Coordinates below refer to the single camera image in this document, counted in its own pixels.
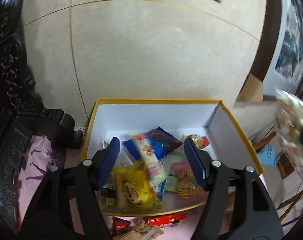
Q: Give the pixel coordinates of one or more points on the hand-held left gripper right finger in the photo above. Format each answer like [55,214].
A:
[195,165]

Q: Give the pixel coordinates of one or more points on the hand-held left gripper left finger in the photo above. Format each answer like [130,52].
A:
[111,160]

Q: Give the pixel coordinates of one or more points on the clear puffed snack packet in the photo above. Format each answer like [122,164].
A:
[289,120]

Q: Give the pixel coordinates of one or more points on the blue cookie packet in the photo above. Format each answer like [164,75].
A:
[166,142]

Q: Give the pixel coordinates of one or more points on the yellow bread packet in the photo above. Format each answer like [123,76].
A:
[136,187]

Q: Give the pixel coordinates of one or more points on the white and red snack packet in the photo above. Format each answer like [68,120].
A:
[151,162]

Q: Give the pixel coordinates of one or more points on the yellow cardboard box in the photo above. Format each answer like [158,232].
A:
[151,115]

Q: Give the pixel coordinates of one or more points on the small red yellow snack packet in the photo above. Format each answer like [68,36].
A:
[200,141]

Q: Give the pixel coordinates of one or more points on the orange striped snack packet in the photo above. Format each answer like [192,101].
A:
[186,190]

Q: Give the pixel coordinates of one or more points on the pale green snack packet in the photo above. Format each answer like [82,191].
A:
[174,183]

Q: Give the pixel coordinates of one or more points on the sesame bar packet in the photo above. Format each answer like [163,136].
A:
[120,195]

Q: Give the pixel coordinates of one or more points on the dark printed snack packet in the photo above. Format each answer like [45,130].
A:
[107,197]

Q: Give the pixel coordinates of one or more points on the blue cloth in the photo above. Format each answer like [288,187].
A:
[267,155]

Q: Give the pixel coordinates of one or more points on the dark brown snack packet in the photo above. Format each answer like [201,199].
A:
[120,226]

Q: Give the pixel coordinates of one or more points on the pink printed cloth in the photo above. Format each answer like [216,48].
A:
[41,160]

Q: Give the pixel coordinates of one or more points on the cardboard corner protector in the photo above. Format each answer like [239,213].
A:
[251,90]

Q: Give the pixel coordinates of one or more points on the beige snack packet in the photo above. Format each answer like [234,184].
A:
[144,230]

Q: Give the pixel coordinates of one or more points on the brown framed ink painting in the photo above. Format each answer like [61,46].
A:
[289,50]

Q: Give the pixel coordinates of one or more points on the black carved wooden furniture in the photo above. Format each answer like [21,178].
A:
[11,80]

